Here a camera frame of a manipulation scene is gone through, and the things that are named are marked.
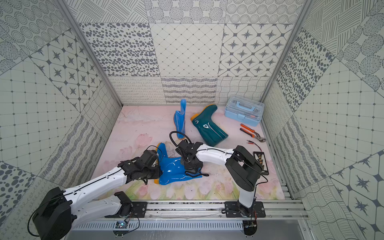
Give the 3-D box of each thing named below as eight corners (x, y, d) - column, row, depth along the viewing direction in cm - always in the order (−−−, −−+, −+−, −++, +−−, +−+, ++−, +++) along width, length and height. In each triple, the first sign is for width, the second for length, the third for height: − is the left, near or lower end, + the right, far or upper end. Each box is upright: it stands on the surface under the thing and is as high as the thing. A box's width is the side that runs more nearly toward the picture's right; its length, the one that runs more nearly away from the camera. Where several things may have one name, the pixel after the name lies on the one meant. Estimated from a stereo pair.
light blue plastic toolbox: (222, 119, 115) (224, 108, 105) (227, 101, 127) (230, 91, 118) (257, 128, 109) (263, 118, 100) (259, 109, 122) (264, 98, 113)
